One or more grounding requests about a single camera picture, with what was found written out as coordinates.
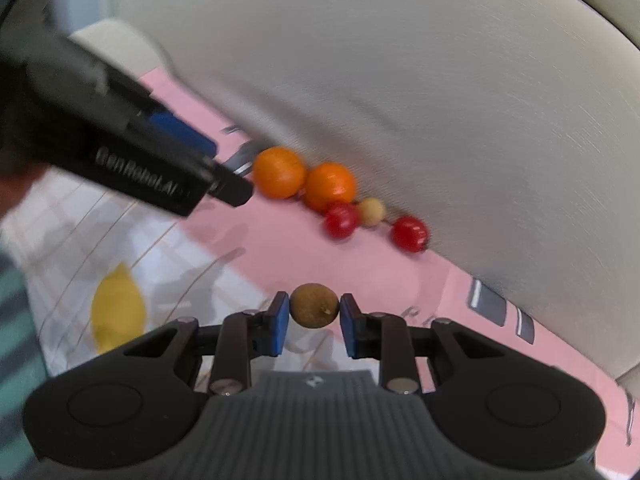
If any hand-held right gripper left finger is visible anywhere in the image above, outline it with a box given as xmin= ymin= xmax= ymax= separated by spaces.
xmin=125 ymin=291 xmax=290 ymax=395

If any small orange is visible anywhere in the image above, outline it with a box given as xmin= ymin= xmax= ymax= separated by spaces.
xmin=252 ymin=146 xmax=307 ymax=199
xmin=303 ymin=161 xmax=357 ymax=213

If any small pale beige fruit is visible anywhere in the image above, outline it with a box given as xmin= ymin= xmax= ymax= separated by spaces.
xmin=357 ymin=197 xmax=387 ymax=228

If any red cherry tomato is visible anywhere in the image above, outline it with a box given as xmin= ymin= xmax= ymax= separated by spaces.
xmin=391 ymin=215 xmax=430 ymax=253
xmin=323 ymin=201 xmax=362 ymax=240

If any lemon printed pink cloth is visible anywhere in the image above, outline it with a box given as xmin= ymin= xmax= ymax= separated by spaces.
xmin=0 ymin=67 xmax=640 ymax=471

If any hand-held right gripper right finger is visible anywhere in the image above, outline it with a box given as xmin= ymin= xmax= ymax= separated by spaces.
xmin=340 ymin=294 xmax=503 ymax=395

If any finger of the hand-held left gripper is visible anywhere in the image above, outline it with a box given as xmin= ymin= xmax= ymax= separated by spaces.
xmin=145 ymin=107 xmax=218 ymax=158
xmin=207 ymin=160 xmax=254 ymax=207

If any small brown round fruit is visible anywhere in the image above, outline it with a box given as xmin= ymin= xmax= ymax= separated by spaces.
xmin=290 ymin=283 xmax=341 ymax=329

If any beige fabric sofa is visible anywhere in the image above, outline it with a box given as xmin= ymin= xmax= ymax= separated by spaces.
xmin=65 ymin=0 xmax=640 ymax=386

